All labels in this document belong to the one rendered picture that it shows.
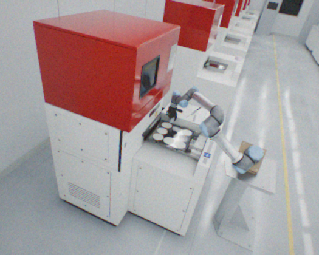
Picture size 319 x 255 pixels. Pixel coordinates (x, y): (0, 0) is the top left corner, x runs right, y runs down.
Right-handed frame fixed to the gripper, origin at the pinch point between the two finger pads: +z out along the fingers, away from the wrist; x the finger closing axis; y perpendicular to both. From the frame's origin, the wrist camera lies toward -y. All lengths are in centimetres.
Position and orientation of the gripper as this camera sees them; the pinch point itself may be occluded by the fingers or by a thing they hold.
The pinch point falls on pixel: (172, 122)
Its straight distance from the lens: 236.5
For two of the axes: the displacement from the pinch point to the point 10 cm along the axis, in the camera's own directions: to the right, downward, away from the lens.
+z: -1.3, 8.2, 5.6
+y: -8.1, 2.4, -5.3
